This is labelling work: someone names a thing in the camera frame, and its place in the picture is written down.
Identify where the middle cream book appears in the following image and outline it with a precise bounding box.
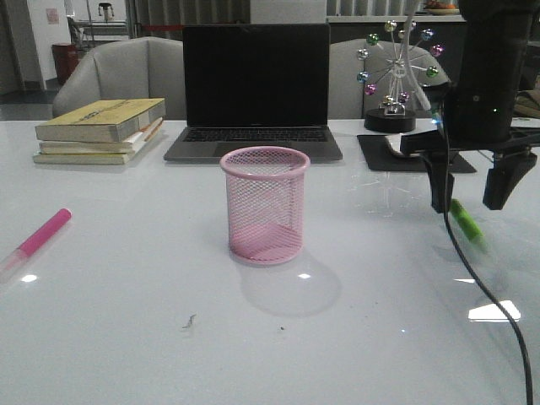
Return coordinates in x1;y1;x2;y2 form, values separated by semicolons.
39;118;164;154

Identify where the right grey armchair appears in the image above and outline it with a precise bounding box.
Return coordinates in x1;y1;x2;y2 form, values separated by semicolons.
328;39;450;119

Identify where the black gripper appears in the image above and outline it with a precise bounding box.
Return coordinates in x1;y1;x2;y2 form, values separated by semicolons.
400;85;539;213

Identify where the fruit bowl on counter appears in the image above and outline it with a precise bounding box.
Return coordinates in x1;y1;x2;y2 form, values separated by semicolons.
424;0;460;16

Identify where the black cable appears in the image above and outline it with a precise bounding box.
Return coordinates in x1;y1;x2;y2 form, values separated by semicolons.
437;110;535;405

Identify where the bottom cream book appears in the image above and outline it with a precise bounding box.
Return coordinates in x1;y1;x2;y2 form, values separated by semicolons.
33;125;161;165

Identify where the red trash bin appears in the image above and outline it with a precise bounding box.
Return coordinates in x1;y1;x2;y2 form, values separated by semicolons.
51;43;78;84

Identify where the grey armchair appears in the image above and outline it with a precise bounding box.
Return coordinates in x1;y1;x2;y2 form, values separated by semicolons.
328;39;450;119
52;36;186;120

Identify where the cream book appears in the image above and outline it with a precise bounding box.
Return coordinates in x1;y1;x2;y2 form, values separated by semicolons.
39;118;164;154
33;125;161;165

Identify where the olive cushion at right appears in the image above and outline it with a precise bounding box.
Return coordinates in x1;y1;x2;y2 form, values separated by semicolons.
514;89;540;118

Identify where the pink highlighter pen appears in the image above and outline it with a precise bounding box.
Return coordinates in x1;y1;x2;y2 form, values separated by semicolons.
1;208;72;284

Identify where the ferris wheel desk toy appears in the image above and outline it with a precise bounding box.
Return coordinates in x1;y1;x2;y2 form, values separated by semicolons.
364;19;445;133

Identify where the black mouse pad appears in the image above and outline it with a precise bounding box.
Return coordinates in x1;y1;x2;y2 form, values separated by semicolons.
357;135;477;174

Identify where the grey open laptop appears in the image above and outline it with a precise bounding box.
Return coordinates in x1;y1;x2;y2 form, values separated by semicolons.
164;24;343;163

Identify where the white cable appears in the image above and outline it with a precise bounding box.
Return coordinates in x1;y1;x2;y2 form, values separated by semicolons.
397;0;432;111

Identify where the pink mesh pen holder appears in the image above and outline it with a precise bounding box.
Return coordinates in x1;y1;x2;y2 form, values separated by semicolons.
219;146;311;265

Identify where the top yellow book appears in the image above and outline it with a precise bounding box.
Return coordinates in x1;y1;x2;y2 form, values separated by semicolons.
35;98;166;143

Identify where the green highlighter pen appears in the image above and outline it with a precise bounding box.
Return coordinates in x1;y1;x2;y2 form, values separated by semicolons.
450;198;488;253

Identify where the white computer mouse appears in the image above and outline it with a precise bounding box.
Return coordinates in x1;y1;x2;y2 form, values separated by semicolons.
385;133;413;159

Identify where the left grey armchair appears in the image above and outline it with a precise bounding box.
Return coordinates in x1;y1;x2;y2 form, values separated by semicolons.
52;36;186;120

